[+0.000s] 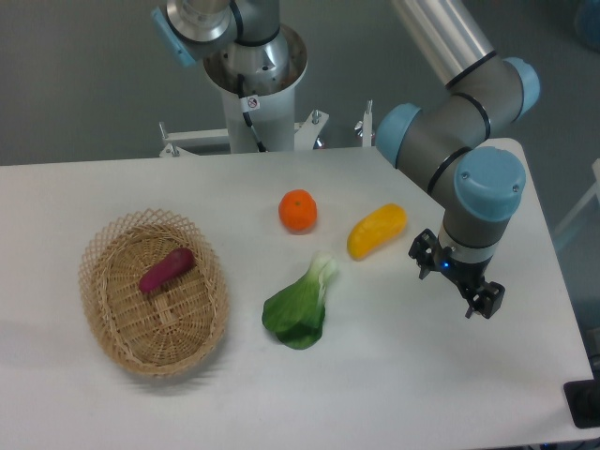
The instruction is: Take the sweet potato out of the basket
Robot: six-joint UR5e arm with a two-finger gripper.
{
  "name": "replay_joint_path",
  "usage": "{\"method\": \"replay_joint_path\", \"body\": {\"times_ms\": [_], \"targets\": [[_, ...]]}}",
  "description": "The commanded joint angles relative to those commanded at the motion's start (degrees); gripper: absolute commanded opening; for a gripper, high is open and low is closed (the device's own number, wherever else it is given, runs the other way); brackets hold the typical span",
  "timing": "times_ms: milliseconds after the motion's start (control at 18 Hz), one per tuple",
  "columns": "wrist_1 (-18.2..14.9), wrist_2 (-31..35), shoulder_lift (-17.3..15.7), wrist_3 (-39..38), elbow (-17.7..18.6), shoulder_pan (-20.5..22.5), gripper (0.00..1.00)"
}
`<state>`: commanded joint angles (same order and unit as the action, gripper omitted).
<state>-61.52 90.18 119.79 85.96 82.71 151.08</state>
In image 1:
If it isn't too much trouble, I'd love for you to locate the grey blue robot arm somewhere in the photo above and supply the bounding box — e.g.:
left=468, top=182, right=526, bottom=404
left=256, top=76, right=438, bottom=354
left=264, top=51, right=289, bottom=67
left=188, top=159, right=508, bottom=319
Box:
left=151, top=1, right=540, bottom=317

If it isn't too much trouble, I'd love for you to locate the white mounting bracket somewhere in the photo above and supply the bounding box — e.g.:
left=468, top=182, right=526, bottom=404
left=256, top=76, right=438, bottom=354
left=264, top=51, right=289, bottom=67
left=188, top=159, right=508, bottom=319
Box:
left=294, top=110, right=329, bottom=151
left=158, top=122, right=231, bottom=158

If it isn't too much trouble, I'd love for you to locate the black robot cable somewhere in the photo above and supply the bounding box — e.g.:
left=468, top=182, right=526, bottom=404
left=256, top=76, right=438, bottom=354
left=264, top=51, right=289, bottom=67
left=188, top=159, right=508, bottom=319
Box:
left=236, top=74, right=269, bottom=154

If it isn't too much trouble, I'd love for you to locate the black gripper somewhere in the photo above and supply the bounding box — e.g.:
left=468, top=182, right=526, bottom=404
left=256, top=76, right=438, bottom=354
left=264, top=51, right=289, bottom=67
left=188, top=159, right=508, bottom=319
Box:
left=409, top=229, right=505, bottom=319

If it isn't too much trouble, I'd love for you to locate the blue object top right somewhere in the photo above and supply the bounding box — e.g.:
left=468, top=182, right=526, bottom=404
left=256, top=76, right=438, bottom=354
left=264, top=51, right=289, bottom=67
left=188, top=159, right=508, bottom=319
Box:
left=574, top=0, right=600, bottom=52

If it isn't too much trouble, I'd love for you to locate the white middle mounting bracket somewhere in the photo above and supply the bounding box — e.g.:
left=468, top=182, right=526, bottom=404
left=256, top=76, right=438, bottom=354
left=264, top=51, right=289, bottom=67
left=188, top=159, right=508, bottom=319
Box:
left=294, top=110, right=329, bottom=151

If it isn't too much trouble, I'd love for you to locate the white left mounting bracket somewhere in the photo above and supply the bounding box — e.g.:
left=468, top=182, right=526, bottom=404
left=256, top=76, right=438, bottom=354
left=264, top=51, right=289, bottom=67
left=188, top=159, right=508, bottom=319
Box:
left=158, top=122, right=231, bottom=158

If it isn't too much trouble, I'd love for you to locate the white frame at right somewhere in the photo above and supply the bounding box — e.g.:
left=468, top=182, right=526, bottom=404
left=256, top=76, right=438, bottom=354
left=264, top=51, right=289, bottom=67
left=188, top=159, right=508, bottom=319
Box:
left=554, top=159, right=599, bottom=243

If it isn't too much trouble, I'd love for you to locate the black device at edge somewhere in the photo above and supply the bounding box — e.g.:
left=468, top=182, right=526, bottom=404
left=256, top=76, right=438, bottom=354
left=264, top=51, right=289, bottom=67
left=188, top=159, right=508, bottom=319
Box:
left=563, top=380, right=599, bottom=429

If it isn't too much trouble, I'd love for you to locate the yellow bell pepper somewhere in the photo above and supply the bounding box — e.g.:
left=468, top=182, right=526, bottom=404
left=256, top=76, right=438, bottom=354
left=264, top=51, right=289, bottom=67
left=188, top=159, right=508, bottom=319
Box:
left=347, top=203, right=408, bottom=261

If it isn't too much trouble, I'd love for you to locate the green bok choy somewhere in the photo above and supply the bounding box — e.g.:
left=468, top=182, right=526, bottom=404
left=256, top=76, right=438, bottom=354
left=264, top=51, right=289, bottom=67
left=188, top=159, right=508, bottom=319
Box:
left=262, top=251, right=338, bottom=351

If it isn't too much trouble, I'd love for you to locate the woven wicker basket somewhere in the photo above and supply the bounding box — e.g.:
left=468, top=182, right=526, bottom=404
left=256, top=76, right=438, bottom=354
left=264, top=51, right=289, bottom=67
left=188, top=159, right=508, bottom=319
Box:
left=79, top=209, right=229, bottom=377

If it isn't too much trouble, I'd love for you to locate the orange tangerine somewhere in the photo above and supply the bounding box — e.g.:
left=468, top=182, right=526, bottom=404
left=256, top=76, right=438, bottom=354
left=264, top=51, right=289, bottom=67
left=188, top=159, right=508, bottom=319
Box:
left=277, top=189, right=318, bottom=233

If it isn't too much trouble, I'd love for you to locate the purple sweet potato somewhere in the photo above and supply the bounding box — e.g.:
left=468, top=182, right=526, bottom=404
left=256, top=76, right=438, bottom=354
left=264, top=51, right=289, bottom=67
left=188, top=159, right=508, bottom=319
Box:
left=138, top=247, right=195, bottom=293

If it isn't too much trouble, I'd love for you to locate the white right clamp post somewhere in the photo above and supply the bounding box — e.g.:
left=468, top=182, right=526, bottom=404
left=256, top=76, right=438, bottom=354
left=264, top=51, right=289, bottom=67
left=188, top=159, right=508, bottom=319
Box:
left=354, top=99, right=374, bottom=147

